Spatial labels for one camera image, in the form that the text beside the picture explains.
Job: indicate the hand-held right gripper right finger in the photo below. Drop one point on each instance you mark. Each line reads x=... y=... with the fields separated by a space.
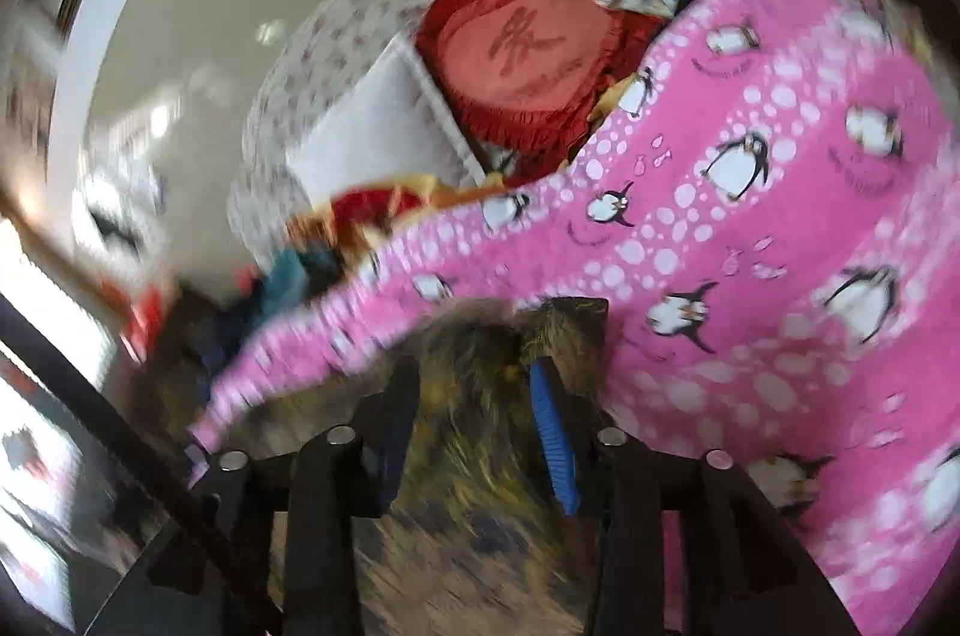
x=555 y=441

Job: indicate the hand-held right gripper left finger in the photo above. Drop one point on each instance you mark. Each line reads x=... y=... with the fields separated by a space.
x=322 y=516

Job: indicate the brown floral patterned shirt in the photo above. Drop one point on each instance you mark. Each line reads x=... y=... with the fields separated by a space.
x=465 y=441

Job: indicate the teal cloth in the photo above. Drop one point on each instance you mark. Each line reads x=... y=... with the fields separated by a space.
x=300 y=280

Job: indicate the pink penguin print blanket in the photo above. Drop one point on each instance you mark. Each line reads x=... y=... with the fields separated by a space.
x=750 y=231

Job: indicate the red and yellow cloth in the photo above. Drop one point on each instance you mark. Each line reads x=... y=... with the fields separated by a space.
x=360 y=216

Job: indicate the white square pillow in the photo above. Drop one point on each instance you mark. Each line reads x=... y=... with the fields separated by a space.
x=375 y=141

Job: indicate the dark green hanging cloth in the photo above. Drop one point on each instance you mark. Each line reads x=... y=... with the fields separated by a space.
x=112 y=227

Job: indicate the red heart-shaped pillow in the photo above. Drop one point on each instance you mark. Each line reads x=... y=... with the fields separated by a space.
x=517 y=43

